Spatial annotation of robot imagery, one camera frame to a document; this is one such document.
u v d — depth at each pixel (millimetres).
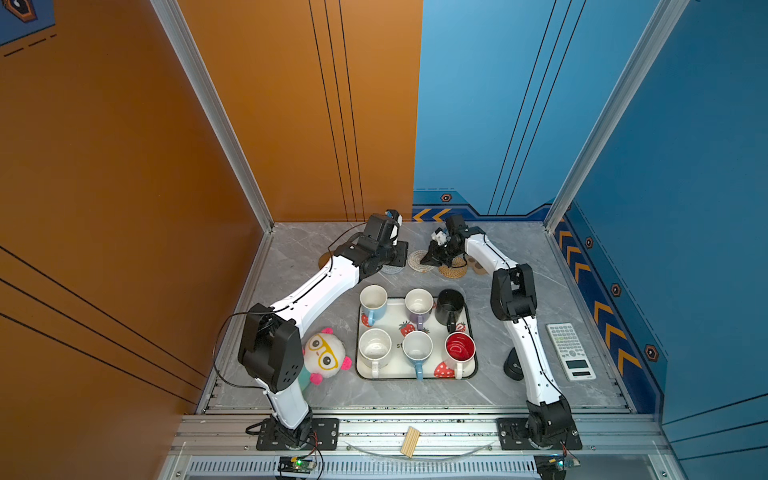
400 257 753
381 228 644
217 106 852
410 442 723
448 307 931
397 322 931
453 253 943
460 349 855
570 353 854
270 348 453
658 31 713
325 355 792
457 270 1050
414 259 1087
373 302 939
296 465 709
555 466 702
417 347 851
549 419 642
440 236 1054
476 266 810
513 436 728
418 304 946
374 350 864
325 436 735
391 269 1054
